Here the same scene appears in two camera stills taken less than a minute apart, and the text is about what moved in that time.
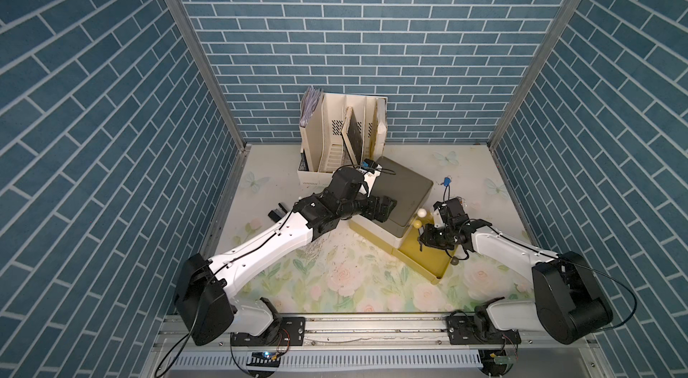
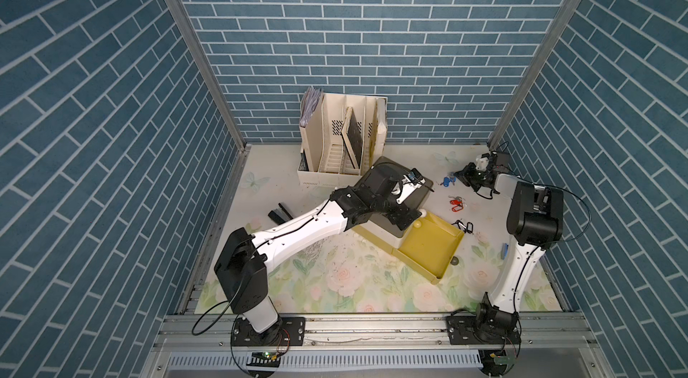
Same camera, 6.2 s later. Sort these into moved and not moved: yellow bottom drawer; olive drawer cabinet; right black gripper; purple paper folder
Moved: right black gripper
Not moved: olive drawer cabinet; yellow bottom drawer; purple paper folder
